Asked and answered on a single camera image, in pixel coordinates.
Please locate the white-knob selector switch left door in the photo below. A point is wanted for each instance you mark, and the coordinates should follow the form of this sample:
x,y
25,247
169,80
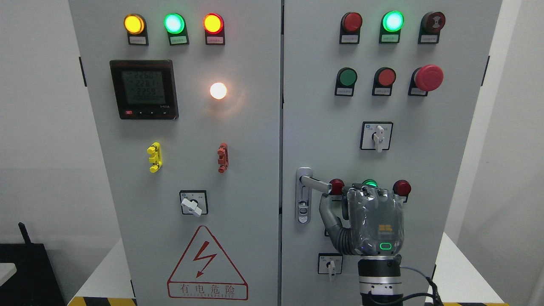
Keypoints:
x,y
194,202

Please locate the red emergency stop mushroom button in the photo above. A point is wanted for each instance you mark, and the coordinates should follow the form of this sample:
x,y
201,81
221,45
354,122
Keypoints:
x,y
425,79

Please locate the silver swing door handle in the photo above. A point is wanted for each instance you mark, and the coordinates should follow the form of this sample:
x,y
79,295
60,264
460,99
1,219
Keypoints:
x,y
305,184

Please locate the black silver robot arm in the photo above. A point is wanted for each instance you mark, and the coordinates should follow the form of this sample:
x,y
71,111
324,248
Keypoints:
x,y
380,280

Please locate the white glowing indicator light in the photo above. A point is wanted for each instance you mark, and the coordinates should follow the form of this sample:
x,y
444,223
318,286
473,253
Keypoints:
x,y
218,90

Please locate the white-knob selector switch lower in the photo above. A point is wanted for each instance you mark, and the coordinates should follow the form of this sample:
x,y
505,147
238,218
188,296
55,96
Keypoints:
x,y
330,263

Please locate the red push button upper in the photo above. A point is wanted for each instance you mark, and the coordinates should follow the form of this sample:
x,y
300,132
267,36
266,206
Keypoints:
x,y
383,81

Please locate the white-knob selector switch upper right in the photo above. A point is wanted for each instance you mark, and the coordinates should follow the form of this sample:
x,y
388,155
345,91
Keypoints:
x,y
376,135

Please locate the white-knob selector switch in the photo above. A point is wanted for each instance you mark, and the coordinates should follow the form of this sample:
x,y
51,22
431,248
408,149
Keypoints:
x,y
330,263
376,135

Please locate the dark red buzzer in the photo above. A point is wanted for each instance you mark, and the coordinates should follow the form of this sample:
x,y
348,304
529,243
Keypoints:
x,y
431,25

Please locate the red indicator light top left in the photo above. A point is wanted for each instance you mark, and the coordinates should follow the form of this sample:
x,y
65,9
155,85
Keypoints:
x,y
214,27

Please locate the dark red indicator top right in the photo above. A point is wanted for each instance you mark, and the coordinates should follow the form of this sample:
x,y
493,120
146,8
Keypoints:
x,y
350,28

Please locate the red terminal connector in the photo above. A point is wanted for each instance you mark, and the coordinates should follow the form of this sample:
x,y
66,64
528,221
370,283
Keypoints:
x,y
223,157

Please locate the dark red indicator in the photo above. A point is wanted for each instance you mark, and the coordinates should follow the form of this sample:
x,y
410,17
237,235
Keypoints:
x,y
402,188
350,28
336,192

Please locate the yellow terminal connector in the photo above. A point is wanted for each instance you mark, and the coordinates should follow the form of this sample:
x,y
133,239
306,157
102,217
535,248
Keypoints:
x,y
155,157

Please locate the green push button upper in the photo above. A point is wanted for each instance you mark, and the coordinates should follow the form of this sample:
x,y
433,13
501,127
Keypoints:
x,y
345,82

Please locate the green indicator light top right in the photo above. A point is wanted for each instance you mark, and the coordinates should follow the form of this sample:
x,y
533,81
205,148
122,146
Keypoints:
x,y
391,27

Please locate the black box with antenna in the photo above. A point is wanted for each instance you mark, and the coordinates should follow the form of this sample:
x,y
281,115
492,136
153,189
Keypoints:
x,y
34,282

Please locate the red electrical hazard warning sticker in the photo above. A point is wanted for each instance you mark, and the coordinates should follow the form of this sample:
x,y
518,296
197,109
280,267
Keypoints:
x,y
205,271

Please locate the grey left cabinet door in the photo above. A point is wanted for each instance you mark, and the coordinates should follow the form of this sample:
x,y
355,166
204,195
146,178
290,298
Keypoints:
x,y
243,202

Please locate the black digital power meter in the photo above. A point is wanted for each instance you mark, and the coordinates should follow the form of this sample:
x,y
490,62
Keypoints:
x,y
145,89

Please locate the green indicator light middle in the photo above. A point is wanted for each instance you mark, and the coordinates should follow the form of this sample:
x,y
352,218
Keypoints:
x,y
370,182

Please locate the grey cabinet door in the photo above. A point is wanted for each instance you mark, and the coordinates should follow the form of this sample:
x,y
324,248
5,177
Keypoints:
x,y
323,131
243,202

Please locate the green indicator light top left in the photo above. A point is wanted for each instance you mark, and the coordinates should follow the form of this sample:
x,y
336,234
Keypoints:
x,y
176,29

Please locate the dark red indicator middle left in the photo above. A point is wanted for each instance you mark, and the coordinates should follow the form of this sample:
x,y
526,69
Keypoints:
x,y
336,192

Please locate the grey right cabinet door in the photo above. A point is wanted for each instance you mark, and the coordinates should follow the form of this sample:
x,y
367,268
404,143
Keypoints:
x,y
323,131

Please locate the green indicator light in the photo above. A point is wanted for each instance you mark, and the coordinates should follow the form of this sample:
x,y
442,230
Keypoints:
x,y
370,182
176,29
391,27

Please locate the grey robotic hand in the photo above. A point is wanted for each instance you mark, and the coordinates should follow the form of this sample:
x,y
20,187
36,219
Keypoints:
x,y
376,221

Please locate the yellow indicator light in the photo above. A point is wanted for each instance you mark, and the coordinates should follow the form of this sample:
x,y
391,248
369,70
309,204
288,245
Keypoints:
x,y
136,28

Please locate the dark red indicator middle right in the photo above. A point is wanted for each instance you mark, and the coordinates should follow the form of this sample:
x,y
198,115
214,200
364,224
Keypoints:
x,y
402,188

